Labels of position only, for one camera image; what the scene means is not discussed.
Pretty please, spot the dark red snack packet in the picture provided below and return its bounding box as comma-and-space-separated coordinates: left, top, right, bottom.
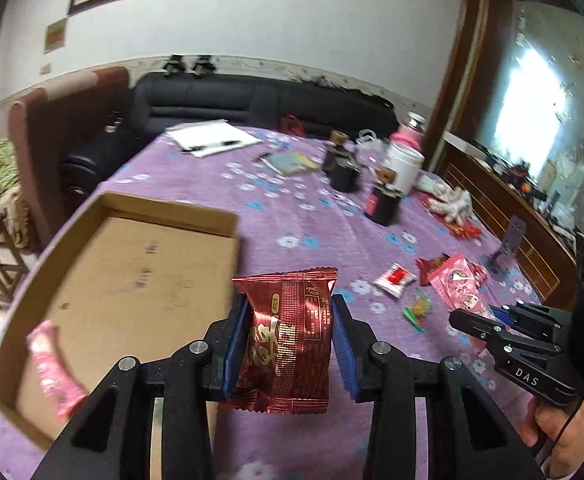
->
224, 268, 338, 415

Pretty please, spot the green orange candy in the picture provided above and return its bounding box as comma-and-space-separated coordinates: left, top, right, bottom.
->
403, 287, 432, 333

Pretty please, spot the large pink snack bag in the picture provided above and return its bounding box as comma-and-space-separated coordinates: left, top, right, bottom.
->
428, 254, 493, 318

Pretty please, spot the white red snack packet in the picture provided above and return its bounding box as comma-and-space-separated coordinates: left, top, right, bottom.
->
373, 262, 416, 299

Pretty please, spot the pink candy packet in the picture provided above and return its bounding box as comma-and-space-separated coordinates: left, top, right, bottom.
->
26, 320, 88, 420

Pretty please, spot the person's right hand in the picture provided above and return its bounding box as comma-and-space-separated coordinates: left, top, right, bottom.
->
518, 396, 584, 479

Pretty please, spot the black phone stand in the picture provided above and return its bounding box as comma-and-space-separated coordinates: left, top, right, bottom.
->
485, 216, 526, 280

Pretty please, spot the wooden sideboard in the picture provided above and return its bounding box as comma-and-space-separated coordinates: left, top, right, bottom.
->
434, 131, 581, 311

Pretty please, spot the shallow cardboard box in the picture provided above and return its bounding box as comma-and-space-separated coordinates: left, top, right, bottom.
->
0, 192, 239, 450

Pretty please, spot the purple floral tablecloth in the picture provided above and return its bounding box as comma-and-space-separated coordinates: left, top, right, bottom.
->
0, 127, 544, 480

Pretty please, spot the white plush toy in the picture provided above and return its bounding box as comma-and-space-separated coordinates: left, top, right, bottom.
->
423, 180, 472, 226

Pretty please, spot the small colourful booklet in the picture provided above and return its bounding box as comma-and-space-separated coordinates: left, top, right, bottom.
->
260, 152, 320, 177

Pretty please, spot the white cylindrical canister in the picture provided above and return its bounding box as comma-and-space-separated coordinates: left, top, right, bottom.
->
383, 141, 424, 195

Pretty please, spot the black pen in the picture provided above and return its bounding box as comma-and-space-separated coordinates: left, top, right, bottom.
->
188, 140, 241, 153

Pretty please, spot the white paper notepad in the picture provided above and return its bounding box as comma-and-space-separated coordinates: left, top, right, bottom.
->
165, 120, 260, 158

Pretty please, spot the pink thermos bottle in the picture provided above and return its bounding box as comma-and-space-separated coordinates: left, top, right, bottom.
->
390, 112, 426, 151

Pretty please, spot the black leather sofa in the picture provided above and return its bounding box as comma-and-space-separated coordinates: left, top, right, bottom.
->
59, 73, 398, 200

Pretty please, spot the maroon armchair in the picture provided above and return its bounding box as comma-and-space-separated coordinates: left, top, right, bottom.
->
8, 65, 129, 248

